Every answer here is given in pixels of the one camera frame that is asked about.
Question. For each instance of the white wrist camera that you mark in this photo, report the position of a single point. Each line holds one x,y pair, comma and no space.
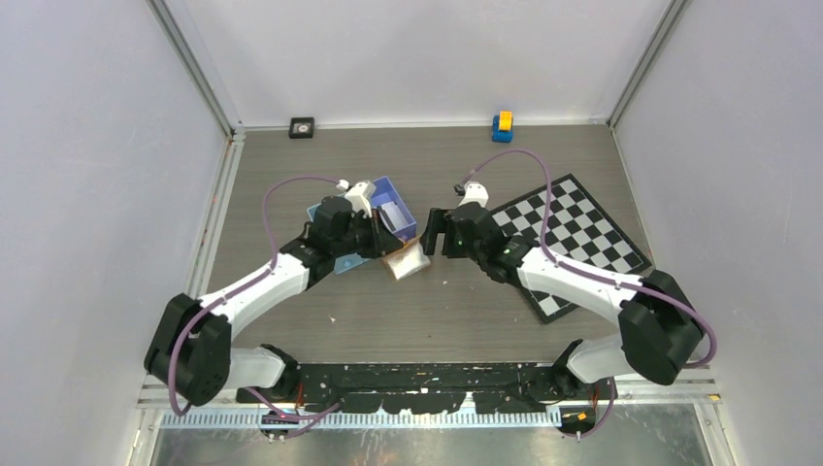
359,195
471,192

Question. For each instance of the orange leather card holder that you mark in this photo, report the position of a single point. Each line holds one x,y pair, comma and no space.
407,261

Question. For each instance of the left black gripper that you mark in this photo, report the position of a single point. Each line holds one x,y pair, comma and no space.
381,241

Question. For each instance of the black white checkerboard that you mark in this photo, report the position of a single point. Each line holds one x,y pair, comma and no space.
578,226

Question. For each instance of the small black square box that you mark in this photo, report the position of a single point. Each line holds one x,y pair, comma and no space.
301,127

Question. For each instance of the blue yellow toy block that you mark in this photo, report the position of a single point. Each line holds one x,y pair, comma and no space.
501,129

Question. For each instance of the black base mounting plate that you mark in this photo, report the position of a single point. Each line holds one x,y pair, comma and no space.
425,388

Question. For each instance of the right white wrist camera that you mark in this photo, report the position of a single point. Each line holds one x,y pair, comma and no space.
471,192

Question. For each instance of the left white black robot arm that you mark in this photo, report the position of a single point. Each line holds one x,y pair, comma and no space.
192,349

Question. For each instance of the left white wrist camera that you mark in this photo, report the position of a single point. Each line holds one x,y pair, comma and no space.
359,195

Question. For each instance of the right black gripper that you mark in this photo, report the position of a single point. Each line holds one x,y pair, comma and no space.
440,222

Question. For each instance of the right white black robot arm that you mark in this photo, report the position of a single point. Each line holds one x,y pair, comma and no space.
655,336

